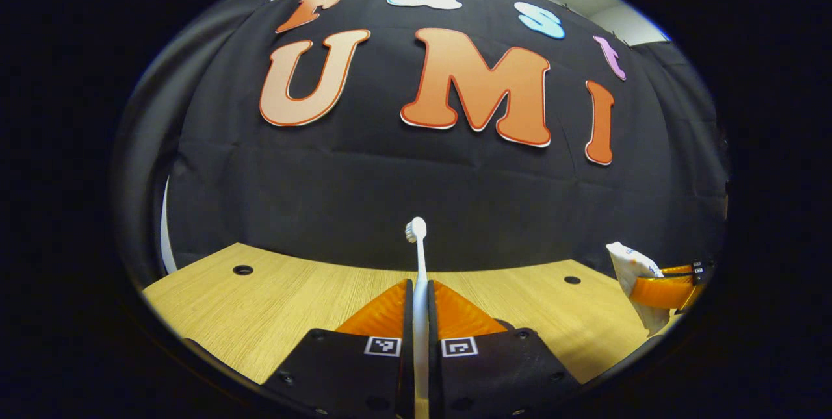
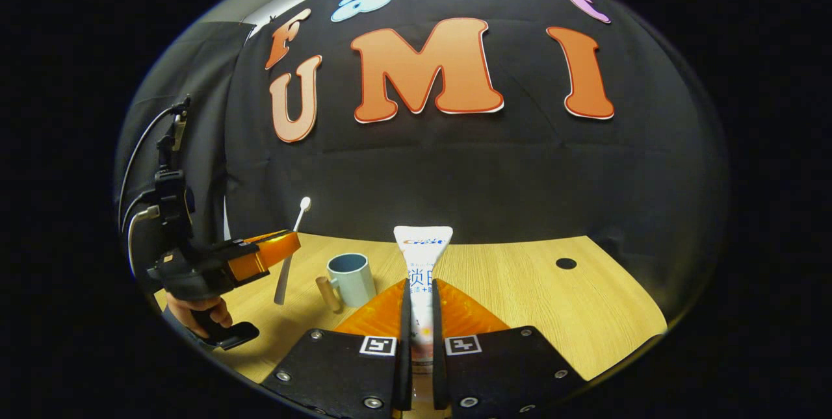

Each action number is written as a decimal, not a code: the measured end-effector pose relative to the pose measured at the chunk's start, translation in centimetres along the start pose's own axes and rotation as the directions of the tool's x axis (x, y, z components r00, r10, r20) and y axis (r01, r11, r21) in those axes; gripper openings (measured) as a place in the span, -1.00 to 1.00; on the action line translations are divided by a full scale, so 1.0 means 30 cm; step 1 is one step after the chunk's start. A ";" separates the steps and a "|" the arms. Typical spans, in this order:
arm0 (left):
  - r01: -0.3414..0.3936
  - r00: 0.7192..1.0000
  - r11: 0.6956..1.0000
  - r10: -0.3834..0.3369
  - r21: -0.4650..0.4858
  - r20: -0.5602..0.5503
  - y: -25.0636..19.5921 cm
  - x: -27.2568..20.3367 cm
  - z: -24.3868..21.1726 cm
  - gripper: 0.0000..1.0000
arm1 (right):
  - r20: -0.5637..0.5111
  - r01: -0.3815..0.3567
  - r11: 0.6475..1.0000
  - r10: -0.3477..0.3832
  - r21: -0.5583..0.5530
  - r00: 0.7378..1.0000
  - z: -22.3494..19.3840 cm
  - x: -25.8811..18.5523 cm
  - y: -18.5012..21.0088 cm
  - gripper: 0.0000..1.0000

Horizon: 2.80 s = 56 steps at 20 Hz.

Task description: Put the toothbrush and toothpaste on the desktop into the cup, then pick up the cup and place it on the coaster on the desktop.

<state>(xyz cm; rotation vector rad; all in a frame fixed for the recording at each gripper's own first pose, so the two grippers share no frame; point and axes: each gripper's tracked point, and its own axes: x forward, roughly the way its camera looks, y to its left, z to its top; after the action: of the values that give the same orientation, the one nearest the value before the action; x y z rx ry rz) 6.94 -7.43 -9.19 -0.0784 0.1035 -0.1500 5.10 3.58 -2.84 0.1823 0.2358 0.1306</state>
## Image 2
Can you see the wooden desktop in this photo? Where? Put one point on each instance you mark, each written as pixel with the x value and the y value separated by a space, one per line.
pixel 520 302

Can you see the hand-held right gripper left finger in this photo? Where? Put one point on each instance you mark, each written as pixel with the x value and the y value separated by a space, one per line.
pixel 405 341

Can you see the white toothpaste tube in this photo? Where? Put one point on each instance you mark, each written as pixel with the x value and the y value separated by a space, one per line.
pixel 422 250

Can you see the white toothbrush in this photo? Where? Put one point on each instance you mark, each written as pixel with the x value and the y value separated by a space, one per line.
pixel 304 203

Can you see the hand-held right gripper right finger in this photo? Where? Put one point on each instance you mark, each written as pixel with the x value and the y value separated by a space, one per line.
pixel 439 354

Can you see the dark side curtain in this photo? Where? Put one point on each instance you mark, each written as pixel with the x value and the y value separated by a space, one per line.
pixel 195 81

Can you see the black backdrop cloth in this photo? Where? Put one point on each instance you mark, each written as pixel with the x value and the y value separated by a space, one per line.
pixel 487 178

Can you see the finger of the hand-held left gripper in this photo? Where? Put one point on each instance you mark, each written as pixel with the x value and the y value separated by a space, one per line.
pixel 273 253

